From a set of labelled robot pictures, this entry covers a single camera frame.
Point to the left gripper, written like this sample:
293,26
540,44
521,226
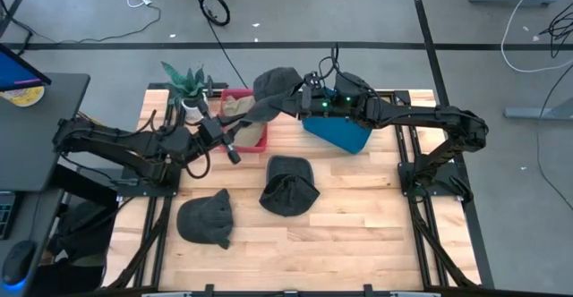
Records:
212,131

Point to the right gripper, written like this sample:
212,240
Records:
320,104

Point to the dark grey cap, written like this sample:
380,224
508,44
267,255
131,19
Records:
203,221
288,194
275,82

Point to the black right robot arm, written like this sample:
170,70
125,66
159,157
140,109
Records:
425,116

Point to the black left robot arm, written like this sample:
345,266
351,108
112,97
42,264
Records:
112,140

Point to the pink plastic bin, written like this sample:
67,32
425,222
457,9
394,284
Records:
233,93

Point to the blue plastic bin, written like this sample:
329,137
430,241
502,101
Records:
336,133

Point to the snake plant in white pot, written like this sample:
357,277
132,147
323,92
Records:
185,87

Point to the black office chair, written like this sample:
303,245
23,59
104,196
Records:
80,239

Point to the black desk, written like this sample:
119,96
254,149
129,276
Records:
36,145

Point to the yellow round disc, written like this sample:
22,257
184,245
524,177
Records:
27,96

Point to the computer monitor blue screen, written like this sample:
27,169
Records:
13,73

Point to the black keyboard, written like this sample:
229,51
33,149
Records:
6,216

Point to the black computer mouse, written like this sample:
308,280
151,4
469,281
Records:
18,261

